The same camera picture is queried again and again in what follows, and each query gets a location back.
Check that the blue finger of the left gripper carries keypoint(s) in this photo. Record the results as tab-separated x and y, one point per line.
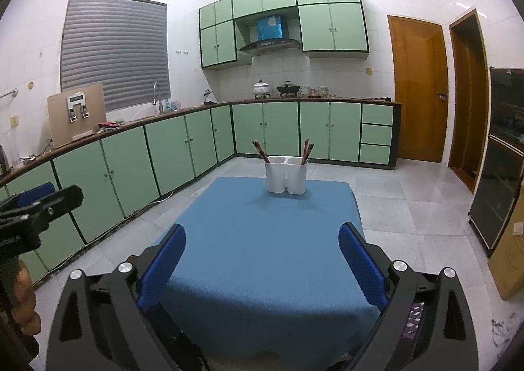
62	202
28	197

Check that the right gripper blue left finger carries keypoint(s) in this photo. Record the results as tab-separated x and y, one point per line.
156	265

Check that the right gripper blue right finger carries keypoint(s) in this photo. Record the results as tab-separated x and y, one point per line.
367	263

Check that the brown wooden chopstick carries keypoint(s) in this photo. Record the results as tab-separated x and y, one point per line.
304	152

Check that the light wooden chopstick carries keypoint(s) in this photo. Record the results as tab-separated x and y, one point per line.
258	150

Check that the green lower kitchen cabinets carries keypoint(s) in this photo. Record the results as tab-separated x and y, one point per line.
123	171

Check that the green kitchen cabinets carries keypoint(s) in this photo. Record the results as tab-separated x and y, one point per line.
123	171
233	32

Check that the chrome kitchen faucet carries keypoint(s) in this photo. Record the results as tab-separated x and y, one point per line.
157	100

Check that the green upper kitchen cabinets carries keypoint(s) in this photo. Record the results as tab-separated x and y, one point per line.
233	32

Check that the person's left hand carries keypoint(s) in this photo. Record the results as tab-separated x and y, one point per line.
24	313

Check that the purple patterned floor mat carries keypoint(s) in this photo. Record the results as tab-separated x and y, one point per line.
414	321

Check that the cardboard box on counter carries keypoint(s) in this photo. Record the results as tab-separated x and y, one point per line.
76	113

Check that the blue table cloth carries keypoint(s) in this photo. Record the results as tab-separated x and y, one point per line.
262	274

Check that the white double utensil holder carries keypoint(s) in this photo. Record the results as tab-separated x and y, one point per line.
286	174

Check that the cardboard box on floor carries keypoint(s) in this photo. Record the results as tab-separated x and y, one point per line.
507	261

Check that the black glass cabinet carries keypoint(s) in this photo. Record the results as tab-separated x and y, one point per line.
502	170

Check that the open wooden doorway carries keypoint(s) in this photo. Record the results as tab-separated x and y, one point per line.
471	114

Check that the grey window blind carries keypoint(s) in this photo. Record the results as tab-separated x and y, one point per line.
119	43

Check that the white cooking pot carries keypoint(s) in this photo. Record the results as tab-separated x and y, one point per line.
261	90

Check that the black wok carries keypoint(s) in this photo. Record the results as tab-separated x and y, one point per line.
288	90

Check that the brown wooden door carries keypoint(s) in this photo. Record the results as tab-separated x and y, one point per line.
421	85

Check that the black range hood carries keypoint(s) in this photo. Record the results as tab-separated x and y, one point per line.
270	45

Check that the blue box on hood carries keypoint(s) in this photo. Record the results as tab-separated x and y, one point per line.
271	27

